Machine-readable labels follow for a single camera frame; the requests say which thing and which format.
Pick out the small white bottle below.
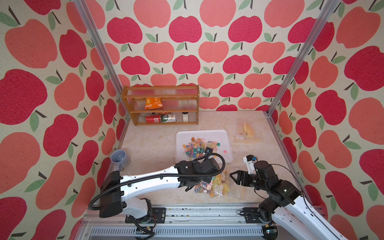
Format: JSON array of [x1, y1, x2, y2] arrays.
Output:
[[182, 112, 189, 123]]

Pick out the right aluminium corner post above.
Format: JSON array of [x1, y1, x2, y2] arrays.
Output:
[[265, 0, 341, 119]]

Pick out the white plastic tray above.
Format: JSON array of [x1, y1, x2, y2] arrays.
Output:
[[175, 130, 234, 163]]

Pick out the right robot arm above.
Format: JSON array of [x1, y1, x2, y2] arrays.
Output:
[[230, 155, 346, 240]]

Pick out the red soda can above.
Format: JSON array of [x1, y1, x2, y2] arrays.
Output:
[[145, 114, 162, 124]]

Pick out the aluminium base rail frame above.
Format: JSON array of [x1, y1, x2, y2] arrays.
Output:
[[73, 203, 337, 240]]

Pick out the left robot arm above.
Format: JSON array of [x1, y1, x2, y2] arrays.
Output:
[[88, 149, 226, 220]]

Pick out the orange snack bag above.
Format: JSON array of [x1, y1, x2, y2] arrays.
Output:
[[145, 98, 164, 110]]

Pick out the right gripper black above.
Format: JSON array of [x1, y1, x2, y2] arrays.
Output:
[[229, 168, 267, 192]]

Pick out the left aluminium corner post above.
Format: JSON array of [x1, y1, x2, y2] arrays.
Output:
[[74, 0, 123, 94]]

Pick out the wooden shelf rack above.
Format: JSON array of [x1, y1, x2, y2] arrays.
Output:
[[121, 86, 200, 126]]

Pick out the green soda can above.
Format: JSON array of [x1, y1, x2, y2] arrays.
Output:
[[161, 114, 177, 123]]

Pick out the aluminium corner post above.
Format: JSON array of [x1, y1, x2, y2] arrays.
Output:
[[74, 0, 123, 94], [265, 0, 341, 119]]

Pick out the ziploc bag of yellow candies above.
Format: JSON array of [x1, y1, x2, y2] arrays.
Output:
[[209, 170, 244, 201]]

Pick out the ziploc bag of colourful candies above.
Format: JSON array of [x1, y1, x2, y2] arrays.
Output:
[[234, 120, 262, 144]]

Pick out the grey blue mug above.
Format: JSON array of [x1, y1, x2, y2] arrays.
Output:
[[111, 149, 131, 171]]

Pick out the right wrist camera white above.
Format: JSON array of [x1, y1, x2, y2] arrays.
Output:
[[243, 155, 258, 175]]

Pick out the poured candies pile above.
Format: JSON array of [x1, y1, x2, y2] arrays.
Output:
[[182, 137, 227, 160]]

